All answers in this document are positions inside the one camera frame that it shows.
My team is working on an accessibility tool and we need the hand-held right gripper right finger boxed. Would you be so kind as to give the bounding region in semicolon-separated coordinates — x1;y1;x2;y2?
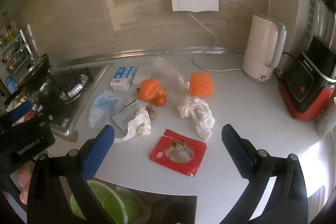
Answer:
221;124;307;224

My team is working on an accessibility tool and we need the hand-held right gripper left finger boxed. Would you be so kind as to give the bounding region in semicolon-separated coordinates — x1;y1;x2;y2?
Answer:
26;124;124;224

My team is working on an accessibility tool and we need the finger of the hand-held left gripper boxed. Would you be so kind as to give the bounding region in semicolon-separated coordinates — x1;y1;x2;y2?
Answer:
4;105;30;124

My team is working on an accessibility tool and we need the light blue plastic bag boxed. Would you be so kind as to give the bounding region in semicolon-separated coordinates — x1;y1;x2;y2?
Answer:
89;91;126;128

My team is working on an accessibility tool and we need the white tissue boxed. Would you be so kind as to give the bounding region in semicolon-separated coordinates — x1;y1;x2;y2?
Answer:
115;106;153;143
178;95;216;140

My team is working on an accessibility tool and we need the green trash bin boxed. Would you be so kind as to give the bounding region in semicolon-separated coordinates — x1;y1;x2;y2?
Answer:
71;181;147;224

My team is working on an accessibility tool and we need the red snack packet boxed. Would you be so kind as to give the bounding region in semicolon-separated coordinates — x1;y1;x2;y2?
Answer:
150;129;207;177

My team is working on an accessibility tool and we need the blue white milk carton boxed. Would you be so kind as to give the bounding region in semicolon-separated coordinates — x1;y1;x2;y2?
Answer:
110;67;135;92

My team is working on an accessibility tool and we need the clear plastic bag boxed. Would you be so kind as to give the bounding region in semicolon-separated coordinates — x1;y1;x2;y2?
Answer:
151;56;191;90

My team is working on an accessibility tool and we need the person's left hand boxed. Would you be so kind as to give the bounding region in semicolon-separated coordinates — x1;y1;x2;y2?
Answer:
17;165;35;205

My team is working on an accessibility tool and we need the blue plastic cup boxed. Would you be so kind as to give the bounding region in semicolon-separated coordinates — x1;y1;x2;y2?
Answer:
5;76;17;94

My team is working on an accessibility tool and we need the black wok with lid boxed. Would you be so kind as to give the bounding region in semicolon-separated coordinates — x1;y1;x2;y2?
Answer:
16;54;50;88

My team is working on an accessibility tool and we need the black gas stove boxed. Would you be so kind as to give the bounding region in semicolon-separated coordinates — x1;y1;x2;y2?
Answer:
39;65;109;138

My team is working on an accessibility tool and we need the patterned white cloth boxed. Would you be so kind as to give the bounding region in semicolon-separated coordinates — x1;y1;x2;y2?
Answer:
316;98;336;138

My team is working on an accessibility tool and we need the white electric kettle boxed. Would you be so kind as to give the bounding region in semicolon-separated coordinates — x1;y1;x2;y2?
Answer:
242;13;287;83

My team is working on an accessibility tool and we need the clear blender jar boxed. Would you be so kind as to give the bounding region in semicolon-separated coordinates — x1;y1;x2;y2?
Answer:
314;0;336;43

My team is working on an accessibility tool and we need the metal wall spice rack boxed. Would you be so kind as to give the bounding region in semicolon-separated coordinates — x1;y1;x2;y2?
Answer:
0;25;34;73

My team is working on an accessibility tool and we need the white power cable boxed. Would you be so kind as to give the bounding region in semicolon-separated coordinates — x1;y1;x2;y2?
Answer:
188;0;244;73

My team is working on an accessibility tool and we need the black power cable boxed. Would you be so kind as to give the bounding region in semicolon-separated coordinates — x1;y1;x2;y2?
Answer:
276;52;297;77

